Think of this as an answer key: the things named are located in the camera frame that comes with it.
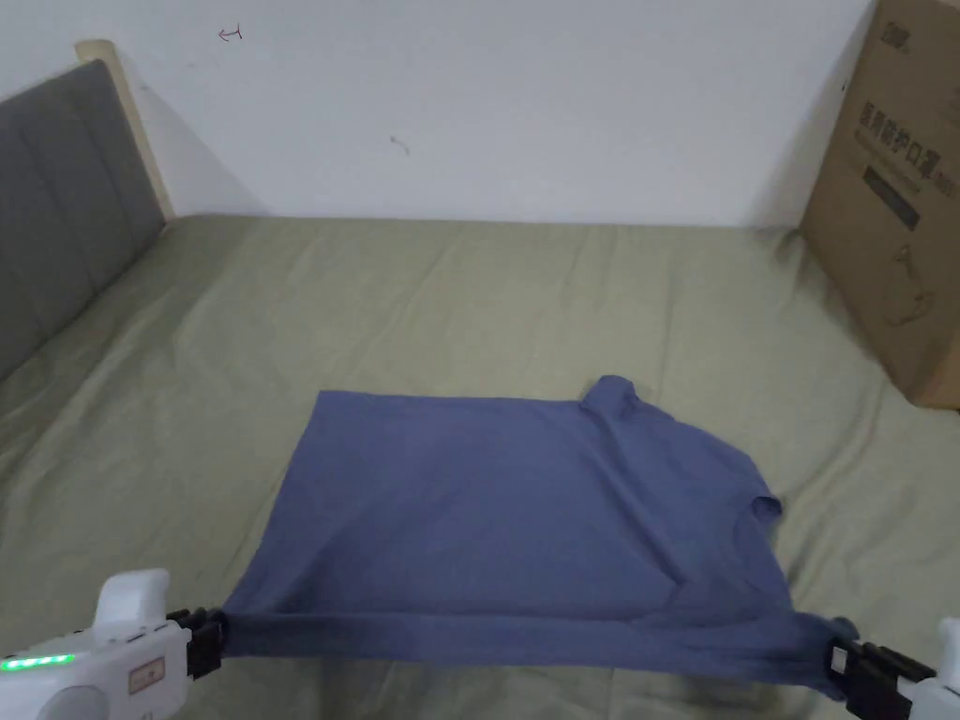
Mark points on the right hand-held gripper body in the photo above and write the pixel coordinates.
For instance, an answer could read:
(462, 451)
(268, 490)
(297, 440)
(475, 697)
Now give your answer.
(937, 675)

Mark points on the beige wooden bed post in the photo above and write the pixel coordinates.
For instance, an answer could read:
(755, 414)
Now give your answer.
(131, 105)

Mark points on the brown cardboard carton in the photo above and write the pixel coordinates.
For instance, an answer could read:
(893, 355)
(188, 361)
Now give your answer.
(892, 187)

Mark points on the bed with pale green sheet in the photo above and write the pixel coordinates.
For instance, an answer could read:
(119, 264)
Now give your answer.
(465, 300)

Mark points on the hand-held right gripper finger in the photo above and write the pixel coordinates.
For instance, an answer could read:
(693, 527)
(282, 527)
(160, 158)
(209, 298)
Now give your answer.
(874, 697)
(870, 660)

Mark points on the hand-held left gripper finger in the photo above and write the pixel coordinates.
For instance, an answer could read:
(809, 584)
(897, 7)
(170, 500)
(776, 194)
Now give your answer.
(206, 654)
(196, 619)

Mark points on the grey padded headboard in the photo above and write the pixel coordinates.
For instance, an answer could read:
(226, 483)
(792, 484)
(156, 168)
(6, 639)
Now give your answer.
(67, 202)

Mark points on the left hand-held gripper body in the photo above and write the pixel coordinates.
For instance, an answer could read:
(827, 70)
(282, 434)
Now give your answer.
(112, 660)

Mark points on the dark blue shirt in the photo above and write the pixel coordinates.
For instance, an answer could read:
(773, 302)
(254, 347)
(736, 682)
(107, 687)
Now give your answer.
(487, 510)

